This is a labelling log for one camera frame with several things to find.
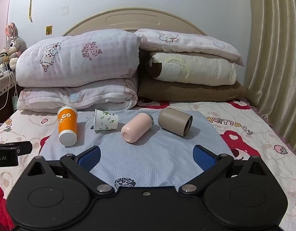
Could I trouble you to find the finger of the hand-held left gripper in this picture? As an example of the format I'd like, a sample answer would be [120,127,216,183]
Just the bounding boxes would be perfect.
[0,141,33,156]

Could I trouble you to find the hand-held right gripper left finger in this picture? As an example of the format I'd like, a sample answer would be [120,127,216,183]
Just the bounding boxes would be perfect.
[25,146,115,196]

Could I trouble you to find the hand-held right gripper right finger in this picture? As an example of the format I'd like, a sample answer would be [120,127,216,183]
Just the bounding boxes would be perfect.
[178,145,269,196]

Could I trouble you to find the white leaf-print paper cup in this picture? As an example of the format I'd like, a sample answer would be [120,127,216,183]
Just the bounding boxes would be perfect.
[93,109,119,131]

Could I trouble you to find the orange and white cup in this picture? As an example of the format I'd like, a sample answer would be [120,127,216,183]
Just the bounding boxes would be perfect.
[57,105,78,146]

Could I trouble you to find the tan cup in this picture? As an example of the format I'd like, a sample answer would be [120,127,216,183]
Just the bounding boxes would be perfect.
[158,107,194,138]

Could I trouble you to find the pink cup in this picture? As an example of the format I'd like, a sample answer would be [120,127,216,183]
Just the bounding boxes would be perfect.
[120,113,153,143]

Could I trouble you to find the light blue mat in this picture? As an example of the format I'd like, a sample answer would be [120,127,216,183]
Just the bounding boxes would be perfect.
[38,109,235,188]

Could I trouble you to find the bedside table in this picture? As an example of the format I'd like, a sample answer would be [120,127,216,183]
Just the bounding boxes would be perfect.
[0,73,19,128]

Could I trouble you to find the folded pink floral quilt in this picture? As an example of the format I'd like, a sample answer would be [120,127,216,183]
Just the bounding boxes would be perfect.
[17,73,139,115]

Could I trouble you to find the brown pillow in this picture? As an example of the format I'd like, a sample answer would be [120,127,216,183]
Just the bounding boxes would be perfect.
[138,73,248,102]

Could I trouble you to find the cream folded blanket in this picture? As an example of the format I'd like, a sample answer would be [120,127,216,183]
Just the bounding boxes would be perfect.
[145,52,237,86]

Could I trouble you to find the large pink checked quilt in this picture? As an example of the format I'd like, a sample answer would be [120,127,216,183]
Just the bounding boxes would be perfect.
[15,30,142,89]

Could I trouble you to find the grey rabbit plush toy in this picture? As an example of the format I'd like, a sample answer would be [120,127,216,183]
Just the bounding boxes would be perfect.
[4,22,28,59]

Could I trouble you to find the pink printed pillow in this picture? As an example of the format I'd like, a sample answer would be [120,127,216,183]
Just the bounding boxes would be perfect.
[134,28,245,67]

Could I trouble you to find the beige curtain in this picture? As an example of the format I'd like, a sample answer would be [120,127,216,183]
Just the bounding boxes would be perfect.
[244,0,296,160]

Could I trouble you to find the pink hanging cloth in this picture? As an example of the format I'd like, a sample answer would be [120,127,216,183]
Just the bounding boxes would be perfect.
[0,0,13,51]

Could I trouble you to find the yellow hanging ribbon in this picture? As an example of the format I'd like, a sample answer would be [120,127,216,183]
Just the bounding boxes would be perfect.
[28,0,35,23]

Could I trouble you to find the beige headboard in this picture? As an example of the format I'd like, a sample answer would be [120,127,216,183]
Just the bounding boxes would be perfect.
[63,8,207,37]

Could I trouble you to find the white cable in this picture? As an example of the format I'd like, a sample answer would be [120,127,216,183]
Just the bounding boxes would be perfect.
[0,72,16,116]

